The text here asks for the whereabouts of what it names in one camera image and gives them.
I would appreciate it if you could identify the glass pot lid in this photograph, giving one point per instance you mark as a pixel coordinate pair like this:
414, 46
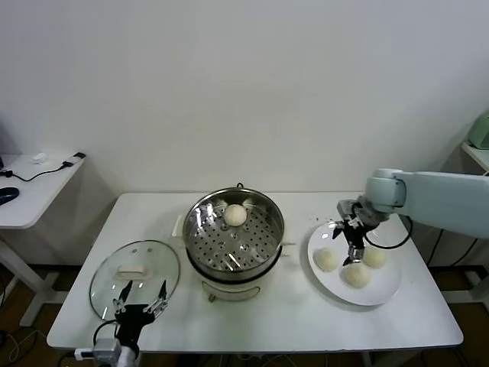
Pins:
114, 264

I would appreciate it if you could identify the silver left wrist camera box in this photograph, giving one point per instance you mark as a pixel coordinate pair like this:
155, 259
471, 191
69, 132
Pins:
107, 348

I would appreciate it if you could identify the scattered dark crumbs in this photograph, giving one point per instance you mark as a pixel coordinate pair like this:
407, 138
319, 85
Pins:
319, 219

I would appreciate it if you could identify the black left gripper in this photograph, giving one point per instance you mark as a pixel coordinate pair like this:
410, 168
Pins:
133, 321

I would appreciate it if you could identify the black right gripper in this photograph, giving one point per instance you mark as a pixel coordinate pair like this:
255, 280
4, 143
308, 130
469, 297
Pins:
355, 233

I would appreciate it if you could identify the small white object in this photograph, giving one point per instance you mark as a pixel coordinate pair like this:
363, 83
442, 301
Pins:
40, 157

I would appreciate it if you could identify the perforated steel steamer basket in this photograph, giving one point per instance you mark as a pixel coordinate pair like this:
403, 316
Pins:
198, 229

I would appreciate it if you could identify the pale green appliance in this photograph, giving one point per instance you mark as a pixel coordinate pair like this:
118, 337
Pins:
480, 132

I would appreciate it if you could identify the cream electric cooking pot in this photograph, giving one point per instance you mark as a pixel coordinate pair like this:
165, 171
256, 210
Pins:
229, 291

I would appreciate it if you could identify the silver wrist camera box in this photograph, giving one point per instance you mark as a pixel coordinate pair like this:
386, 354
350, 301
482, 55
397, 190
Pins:
107, 348
347, 208

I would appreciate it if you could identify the white steamed baozi bun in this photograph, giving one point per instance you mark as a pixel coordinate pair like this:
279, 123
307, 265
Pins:
234, 215
376, 258
356, 276
326, 260

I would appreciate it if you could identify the white table with slanted leg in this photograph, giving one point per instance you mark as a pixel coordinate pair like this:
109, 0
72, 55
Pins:
477, 154

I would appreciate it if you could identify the white side table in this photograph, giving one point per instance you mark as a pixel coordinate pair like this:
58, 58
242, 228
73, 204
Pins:
38, 199

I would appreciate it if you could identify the white round plate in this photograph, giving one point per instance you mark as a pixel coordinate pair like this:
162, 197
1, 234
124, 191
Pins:
328, 286

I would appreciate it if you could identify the pale right robot arm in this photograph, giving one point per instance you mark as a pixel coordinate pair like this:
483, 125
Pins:
439, 202

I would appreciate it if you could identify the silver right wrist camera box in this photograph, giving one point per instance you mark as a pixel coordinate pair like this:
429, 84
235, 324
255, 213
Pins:
347, 208

